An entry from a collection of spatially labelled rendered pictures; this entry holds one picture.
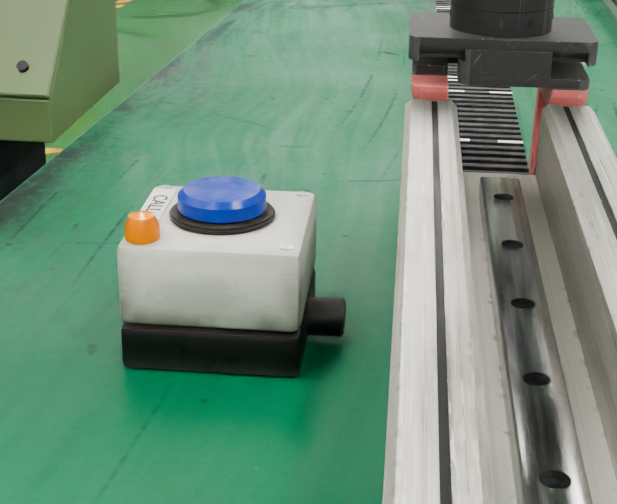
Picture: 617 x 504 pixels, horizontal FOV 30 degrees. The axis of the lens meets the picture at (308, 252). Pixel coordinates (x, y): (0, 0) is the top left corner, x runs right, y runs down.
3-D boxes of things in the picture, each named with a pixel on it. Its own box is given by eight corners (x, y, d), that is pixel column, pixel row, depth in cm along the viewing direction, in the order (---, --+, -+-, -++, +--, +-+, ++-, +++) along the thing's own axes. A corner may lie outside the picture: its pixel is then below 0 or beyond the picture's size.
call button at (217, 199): (187, 210, 54) (186, 170, 54) (271, 214, 54) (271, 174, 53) (170, 242, 51) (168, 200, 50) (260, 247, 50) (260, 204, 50)
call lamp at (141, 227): (129, 230, 50) (128, 204, 50) (163, 232, 50) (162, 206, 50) (121, 243, 49) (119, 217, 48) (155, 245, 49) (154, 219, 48)
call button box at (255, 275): (159, 293, 58) (154, 176, 56) (349, 303, 58) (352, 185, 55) (120, 369, 51) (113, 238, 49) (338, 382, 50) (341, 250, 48)
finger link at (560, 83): (575, 216, 65) (594, 54, 61) (449, 211, 66) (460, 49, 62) (562, 176, 71) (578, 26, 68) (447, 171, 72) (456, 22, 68)
